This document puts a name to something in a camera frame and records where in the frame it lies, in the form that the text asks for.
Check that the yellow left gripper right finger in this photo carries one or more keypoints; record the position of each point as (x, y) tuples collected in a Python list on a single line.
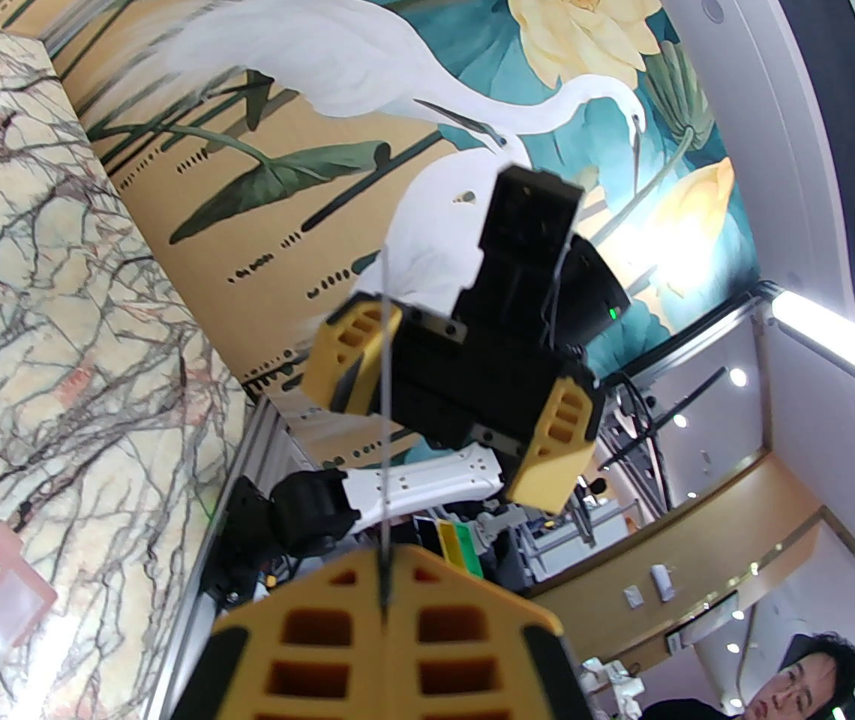
[(435, 589)]

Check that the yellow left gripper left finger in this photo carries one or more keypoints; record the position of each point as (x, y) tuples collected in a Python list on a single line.
[(337, 589)]

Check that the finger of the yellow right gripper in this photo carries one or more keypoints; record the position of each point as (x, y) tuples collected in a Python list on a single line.
[(352, 357), (555, 447)]

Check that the black VIP card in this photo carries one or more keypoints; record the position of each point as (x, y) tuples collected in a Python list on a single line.
[(385, 477)]

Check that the pink leather card holder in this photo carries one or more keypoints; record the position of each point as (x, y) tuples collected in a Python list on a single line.
[(0, 574)]

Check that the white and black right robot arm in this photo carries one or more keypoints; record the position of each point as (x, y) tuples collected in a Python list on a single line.
[(427, 481)]

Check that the green and yellow bin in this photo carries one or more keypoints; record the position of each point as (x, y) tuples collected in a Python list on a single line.
[(457, 548)]

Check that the white ceiling light strip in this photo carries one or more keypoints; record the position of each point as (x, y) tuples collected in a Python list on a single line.
[(832, 342)]

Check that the person's head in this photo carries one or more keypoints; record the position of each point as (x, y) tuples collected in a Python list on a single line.
[(810, 679)]

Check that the wide aluminium frame rail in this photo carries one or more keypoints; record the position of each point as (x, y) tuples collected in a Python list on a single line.
[(262, 432)]

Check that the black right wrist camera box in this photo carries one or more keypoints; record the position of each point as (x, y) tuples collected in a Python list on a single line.
[(532, 207)]

